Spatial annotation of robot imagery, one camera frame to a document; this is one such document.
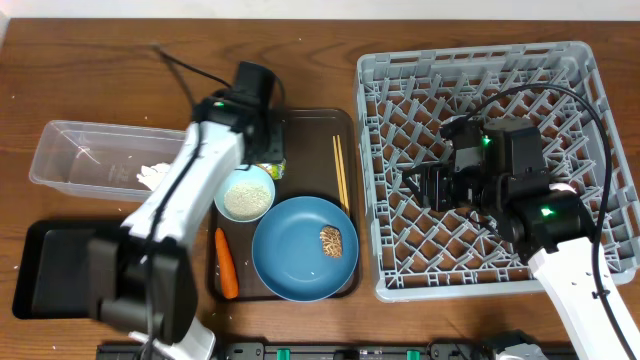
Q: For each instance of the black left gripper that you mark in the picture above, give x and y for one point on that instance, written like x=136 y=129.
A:
x=273 y=148

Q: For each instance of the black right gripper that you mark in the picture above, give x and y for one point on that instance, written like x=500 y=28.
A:
x=435 y=182

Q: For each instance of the green snack wrapper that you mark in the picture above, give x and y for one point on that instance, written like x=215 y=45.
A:
x=275 y=170

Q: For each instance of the white tissue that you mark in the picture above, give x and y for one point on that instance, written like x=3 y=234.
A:
x=152 y=176

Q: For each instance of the pink cup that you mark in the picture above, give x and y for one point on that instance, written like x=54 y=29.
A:
x=562 y=187

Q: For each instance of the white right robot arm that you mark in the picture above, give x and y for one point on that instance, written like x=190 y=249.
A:
x=498 y=170

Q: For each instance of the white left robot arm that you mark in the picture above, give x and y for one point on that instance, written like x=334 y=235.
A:
x=141 y=277

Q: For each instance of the grey dishwasher rack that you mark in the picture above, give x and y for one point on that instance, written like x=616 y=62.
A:
x=402 y=99

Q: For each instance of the brown serving tray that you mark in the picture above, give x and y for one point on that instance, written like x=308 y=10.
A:
x=309 y=170

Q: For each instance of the light blue rice bowl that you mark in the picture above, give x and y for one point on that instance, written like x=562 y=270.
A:
x=246 y=194

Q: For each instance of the wooden chopstick left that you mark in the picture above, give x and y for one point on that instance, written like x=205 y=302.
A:
x=339 y=175

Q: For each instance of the wooden chopstick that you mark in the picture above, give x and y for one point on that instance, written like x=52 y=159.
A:
x=344 y=177
x=339 y=175

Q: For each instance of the wooden chopstick right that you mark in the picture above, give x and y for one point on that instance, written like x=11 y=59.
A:
x=344 y=177

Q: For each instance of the brown shiitake mushroom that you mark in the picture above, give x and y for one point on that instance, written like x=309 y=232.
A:
x=331 y=240

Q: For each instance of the large blue plate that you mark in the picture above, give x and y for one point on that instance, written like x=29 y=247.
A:
x=287 y=250

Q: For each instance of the orange carrot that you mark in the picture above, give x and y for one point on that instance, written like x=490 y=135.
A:
x=227 y=272

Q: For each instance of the clear plastic bin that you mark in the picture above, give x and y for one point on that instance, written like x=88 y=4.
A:
x=102 y=161

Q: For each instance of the black plastic bin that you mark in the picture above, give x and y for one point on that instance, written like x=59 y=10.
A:
x=53 y=275

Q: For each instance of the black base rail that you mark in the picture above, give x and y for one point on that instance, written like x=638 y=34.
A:
x=510 y=345

